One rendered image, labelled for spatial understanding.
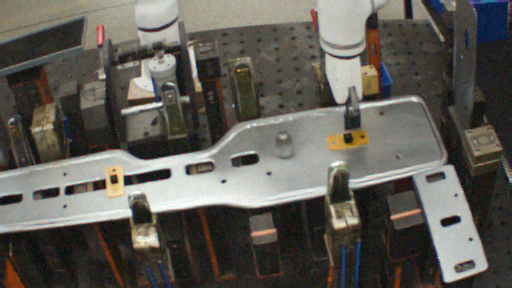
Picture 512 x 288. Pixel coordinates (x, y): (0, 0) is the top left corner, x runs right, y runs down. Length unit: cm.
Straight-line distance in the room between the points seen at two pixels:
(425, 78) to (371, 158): 71
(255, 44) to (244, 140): 77
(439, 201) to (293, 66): 90
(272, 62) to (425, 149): 81
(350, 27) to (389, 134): 32
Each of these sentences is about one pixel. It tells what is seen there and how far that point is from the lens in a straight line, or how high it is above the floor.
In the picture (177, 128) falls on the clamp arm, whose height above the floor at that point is 101.
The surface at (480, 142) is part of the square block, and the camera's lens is 149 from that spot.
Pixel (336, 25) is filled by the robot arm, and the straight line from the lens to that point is 133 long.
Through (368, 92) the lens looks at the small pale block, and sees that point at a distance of 164.
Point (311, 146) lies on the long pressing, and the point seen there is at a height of 100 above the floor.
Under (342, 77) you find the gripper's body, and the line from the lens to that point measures 139.
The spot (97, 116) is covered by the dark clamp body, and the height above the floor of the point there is 105.
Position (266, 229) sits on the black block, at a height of 99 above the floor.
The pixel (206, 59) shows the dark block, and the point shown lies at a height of 111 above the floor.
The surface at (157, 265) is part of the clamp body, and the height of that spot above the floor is 99.
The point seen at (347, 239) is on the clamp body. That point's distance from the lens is 139.
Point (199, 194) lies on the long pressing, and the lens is 150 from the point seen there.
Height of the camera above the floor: 208
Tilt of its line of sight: 44 degrees down
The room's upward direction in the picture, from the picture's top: 8 degrees counter-clockwise
